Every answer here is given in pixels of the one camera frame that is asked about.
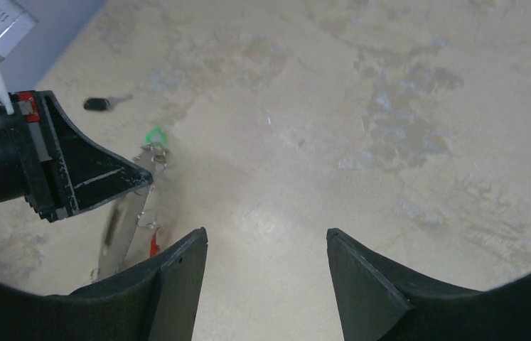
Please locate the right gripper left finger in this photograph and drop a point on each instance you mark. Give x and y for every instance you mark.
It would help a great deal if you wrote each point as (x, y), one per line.
(156, 299)

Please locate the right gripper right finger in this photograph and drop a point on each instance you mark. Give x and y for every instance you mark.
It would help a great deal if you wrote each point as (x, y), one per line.
(380, 299)

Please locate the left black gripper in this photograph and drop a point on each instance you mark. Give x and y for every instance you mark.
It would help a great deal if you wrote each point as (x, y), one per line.
(53, 166)

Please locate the silver key holder strip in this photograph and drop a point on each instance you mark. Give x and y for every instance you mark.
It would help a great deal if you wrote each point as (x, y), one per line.
(132, 219)

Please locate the red tagged key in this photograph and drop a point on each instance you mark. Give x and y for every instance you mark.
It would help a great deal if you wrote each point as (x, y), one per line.
(154, 245)

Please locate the green tagged key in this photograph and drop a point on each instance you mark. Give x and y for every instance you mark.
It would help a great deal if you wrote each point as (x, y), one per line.
(155, 135)

